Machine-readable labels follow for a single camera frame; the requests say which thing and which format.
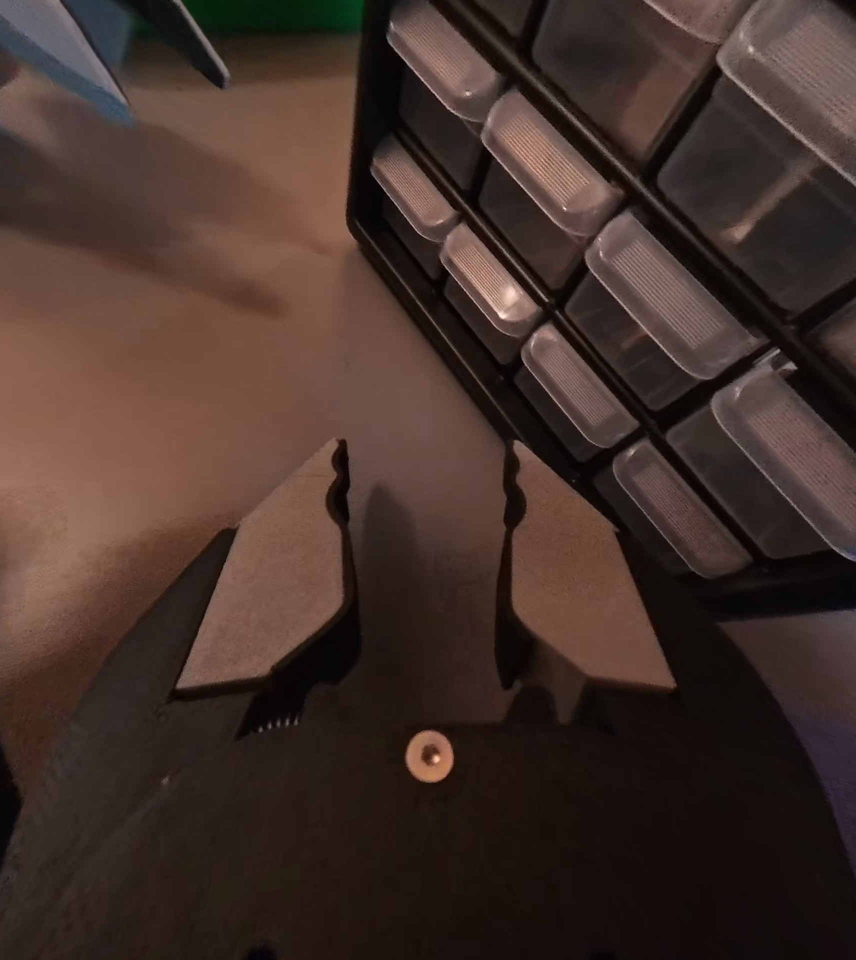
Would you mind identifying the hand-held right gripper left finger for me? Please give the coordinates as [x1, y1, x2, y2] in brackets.
[173, 438, 362, 729]

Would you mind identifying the green object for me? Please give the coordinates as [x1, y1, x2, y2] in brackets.
[195, 0, 366, 35]

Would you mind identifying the set of clear plastic drawers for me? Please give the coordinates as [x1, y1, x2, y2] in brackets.
[368, 0, 856, 579]

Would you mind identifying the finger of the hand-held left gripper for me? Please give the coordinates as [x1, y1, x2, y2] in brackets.
[0, 0, 137, 129]
[124, 0, 232, 90]

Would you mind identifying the black drawer cabinet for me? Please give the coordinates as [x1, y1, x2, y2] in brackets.
[345, 0, 856, 624]

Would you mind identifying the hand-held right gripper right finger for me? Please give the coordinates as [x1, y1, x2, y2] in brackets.
[495, 440, 678, 721]

